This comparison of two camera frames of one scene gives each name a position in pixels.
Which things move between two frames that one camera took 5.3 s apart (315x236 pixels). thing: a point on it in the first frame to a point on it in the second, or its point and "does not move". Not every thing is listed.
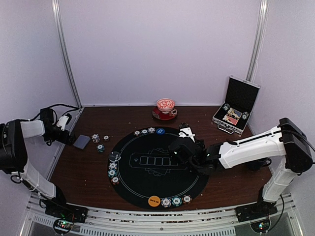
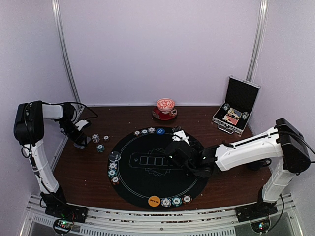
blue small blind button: (160, 131) does not move
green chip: (176, 201) does not move
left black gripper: (64, 139) to (78, 138)
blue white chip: (166, 202) does not move
